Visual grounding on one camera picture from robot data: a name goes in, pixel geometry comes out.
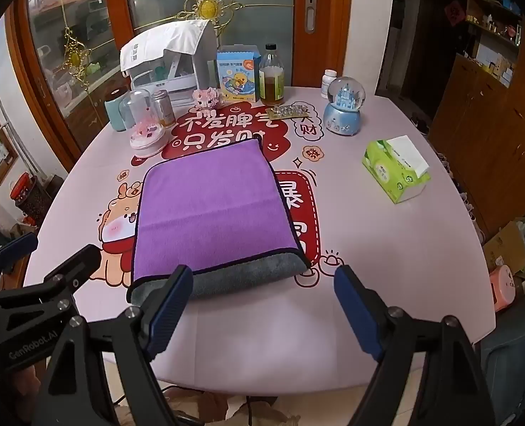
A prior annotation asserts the glass bottle with amber liquid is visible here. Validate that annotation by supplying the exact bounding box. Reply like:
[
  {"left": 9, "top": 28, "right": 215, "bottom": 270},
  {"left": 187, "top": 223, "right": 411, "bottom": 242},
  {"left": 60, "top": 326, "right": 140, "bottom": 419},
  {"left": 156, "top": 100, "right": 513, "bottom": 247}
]
[{"left": 259, "top": 43, "right": 286, "bottom": 105}]

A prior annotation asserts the pink plastic container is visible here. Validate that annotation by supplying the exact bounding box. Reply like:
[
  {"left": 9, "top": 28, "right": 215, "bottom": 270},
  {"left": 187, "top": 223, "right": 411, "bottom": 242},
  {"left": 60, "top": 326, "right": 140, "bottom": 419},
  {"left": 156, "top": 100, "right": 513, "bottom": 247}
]
[{"left": 489, "top": 265, "right": 519, "bottom": 314}]

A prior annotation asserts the pink block toy figure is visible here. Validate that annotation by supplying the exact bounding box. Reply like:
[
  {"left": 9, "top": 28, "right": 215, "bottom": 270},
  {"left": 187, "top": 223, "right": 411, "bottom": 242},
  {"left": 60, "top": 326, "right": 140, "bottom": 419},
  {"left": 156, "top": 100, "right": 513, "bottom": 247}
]
[{"left": 193, "top": 88, "right": 221, "bottom": 110}]

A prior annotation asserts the wooden shelf with small goods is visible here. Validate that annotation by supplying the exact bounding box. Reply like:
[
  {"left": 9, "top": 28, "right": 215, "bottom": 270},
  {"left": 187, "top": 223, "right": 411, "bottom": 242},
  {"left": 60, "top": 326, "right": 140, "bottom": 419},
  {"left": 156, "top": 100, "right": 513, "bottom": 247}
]
[{"left": 464, "top": 0, "right": 525, "bottom": 89}]

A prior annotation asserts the wooden cabinet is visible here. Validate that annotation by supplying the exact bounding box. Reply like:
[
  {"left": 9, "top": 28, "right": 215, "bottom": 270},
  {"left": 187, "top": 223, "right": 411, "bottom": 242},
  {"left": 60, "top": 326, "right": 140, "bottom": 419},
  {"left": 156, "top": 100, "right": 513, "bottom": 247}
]
[{"left": 429, "top": 20, "right": 525, "bottom": 244}]

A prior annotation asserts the pill blister pack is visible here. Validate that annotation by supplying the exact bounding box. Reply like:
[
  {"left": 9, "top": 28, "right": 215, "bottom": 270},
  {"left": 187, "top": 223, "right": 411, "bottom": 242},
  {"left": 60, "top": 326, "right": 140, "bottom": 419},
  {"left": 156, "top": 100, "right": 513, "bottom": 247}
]
[{"left": 265, "top": 103, "right": 308, "bottom": 121}]

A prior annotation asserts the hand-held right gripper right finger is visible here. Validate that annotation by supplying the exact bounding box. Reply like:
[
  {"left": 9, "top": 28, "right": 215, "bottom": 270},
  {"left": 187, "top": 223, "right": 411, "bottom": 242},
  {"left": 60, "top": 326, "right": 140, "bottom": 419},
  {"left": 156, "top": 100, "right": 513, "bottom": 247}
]
[{"left": 334, "top": 265, "right": 497, "bottom": 426}]

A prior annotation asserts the white cloth cover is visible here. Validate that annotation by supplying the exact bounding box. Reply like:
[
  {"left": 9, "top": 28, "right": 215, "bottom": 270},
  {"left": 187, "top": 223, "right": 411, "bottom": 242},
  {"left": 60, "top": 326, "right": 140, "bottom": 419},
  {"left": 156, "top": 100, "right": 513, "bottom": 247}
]
[{"left": 120, "top": 20, "right": 211, "bottom": 72}]

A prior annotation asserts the glass dome with pink base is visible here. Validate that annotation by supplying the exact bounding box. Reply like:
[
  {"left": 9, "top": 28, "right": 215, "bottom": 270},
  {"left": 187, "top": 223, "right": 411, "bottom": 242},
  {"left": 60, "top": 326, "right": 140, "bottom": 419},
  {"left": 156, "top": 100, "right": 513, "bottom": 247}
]
[{"left": 129, "top": 89, "right": 168, "bottom": 158}]

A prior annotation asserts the dark blue seat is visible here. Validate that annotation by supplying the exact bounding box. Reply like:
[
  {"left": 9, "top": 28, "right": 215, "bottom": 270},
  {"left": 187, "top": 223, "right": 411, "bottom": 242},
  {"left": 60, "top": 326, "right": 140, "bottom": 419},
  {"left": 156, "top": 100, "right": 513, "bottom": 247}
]
[{"left": 479, "top": 311, "right": 525, "bottom": 426}]

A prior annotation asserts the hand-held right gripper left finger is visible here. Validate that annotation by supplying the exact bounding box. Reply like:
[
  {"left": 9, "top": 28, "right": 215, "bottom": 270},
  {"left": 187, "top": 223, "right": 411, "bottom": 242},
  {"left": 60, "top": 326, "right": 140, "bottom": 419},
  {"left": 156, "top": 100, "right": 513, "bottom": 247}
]
[{"left": 32, "top": 265, "right": 195, "bottom": 426}]

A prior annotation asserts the purple and grey towel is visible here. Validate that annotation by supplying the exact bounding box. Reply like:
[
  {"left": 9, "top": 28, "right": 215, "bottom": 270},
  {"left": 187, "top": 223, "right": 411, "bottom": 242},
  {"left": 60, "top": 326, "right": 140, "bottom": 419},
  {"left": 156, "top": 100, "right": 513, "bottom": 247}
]
[{"left": 126, "top": 137, "right": 311, "bottom": 305}]

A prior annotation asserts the silver door handle plate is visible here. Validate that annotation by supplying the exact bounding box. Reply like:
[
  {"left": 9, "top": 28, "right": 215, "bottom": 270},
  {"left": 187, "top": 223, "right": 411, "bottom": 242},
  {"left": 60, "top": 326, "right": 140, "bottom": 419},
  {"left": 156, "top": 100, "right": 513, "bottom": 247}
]
[{"left": 304, "top": 0, "right": 318, "bottom": 34}]

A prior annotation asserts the cardboard box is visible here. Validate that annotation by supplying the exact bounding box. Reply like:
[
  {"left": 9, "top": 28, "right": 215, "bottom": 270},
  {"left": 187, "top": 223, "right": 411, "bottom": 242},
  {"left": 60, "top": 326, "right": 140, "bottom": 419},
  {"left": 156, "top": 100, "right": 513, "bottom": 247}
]
[{"left": 482, "top": 219, "right": 525, "bottom": 277}]

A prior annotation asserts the white pill bottle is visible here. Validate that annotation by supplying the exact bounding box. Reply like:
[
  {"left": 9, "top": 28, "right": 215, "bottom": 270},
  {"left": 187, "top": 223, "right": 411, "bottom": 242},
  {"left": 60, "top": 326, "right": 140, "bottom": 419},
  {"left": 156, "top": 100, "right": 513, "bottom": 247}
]
[{"left": 320, "top": 70, "right": 338, "bottom": 98}]

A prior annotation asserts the blue castle snow globe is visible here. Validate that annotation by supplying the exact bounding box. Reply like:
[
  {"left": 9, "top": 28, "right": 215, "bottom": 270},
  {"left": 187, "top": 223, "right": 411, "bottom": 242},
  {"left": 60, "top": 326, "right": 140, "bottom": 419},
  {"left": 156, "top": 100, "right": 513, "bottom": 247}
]
[{"left": 323, "top": 76, "right": 366, "bottom": 136}]

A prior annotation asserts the teal canister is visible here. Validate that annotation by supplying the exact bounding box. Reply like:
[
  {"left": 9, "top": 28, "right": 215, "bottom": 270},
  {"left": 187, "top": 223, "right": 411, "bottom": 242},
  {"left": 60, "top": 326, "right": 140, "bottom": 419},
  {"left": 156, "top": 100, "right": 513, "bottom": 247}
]
[{"left": 104, "top": 88, "right": 130, "bottom": 132}]

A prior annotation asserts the green tissue pack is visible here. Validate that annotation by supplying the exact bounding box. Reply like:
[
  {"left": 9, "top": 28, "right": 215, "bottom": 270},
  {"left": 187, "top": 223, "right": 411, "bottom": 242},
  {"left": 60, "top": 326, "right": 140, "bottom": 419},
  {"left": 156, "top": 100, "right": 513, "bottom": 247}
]
[{"left": 362, "top": 135, "right": 432, "bottom": 205}]

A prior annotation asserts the white countertop sterilizer cabinet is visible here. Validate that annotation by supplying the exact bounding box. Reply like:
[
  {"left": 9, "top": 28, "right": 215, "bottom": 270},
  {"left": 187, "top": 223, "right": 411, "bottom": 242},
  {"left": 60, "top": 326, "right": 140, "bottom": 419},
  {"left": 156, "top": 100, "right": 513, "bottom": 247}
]
[{"left": 121, "top": 21, "right": 219, "bottom": 107}]

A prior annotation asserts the blue duck print carton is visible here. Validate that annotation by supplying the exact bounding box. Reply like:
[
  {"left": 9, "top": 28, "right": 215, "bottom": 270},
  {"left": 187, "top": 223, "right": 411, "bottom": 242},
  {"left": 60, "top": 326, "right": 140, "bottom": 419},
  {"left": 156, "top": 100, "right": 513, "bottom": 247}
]
[{"left": 217, "top": 45, "right": 262, "bottom": 104}]

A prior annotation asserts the black floor cable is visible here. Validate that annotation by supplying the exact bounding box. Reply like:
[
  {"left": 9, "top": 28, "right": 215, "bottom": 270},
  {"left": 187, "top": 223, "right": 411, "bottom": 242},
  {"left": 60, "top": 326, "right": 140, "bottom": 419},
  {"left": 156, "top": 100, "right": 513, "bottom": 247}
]
[{"left": 160, "top": 384, "right": 267, "bottom": 426}]

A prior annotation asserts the metal drink can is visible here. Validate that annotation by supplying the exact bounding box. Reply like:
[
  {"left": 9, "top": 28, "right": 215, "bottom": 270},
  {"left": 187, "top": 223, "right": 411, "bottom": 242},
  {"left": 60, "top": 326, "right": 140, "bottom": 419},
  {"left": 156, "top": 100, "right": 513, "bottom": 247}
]
[{"left": 151, "top": 90, "right": 177, "bottom": 129}]

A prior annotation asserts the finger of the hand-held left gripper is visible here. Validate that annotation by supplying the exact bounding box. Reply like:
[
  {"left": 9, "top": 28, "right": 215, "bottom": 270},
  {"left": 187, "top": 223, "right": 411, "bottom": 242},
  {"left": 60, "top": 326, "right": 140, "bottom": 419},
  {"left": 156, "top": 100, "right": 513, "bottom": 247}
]
[
  {"left": 40, "top": 244, "right": 102, "bottom": 296},
  {"left": 0, "top": 225, "right": 39, "bottom": 294}
]

